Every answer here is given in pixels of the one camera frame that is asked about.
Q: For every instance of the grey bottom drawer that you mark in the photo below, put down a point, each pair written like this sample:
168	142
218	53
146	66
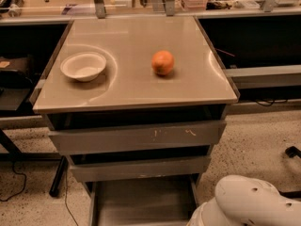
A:
161	201

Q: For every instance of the grey drawer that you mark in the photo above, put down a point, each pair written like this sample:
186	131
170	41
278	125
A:
140	169
161	201
137	137

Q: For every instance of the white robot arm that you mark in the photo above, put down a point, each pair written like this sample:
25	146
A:
243	201

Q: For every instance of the grey drawer cabinet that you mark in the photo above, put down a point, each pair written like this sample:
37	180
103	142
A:
128	92

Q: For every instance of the grey top drawer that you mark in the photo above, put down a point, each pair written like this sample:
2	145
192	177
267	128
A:
137	137

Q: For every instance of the grey middle drawer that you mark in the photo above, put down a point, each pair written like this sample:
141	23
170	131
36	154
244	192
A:
140	169

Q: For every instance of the orange fruit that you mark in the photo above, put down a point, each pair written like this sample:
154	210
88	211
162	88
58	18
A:
162	62

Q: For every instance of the white paper bowl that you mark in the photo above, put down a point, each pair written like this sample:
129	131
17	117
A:
83	67

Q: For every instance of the black table leg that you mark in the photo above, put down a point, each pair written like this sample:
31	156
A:
54	189

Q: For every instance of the dark bag on shelf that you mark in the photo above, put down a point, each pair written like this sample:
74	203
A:
16	72

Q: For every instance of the black office chair base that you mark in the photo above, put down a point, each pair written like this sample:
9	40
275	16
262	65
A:
292	152

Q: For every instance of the metal frame post left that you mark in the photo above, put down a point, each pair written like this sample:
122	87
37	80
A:
99	9

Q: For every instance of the metal frame post middle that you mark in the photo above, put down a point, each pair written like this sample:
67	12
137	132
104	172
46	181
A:
169	0

